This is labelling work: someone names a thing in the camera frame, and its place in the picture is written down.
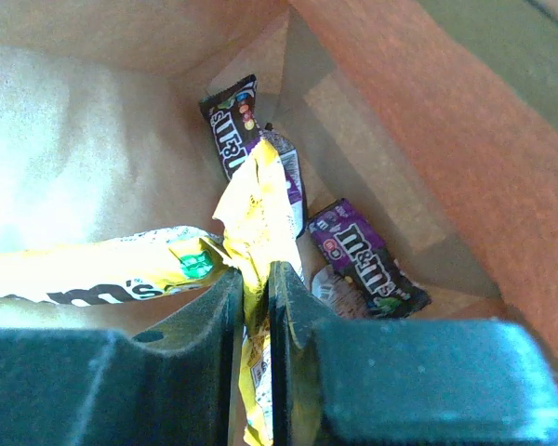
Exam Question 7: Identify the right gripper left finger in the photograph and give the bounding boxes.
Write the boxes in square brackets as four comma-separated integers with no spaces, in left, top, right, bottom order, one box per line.
[0,269,243,445]

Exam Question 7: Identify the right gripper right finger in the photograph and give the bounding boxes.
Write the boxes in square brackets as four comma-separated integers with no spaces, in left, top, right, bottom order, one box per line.
[268,262,558,445]

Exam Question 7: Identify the yellow snack packet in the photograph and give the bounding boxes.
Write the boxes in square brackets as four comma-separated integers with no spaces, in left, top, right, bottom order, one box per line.
[213,138,303,445]
[0,226,229,307]

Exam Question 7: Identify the red brown paper bag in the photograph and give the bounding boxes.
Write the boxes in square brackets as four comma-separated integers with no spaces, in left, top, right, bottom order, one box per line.
[0,1,558,362]

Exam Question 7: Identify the white crumpled wrapper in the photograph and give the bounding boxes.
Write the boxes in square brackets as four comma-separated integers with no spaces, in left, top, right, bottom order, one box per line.
[312,265,371,320]

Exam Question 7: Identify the brown purple candy packet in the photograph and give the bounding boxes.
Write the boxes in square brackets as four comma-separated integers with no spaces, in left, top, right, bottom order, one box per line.
[199,74,307,237]

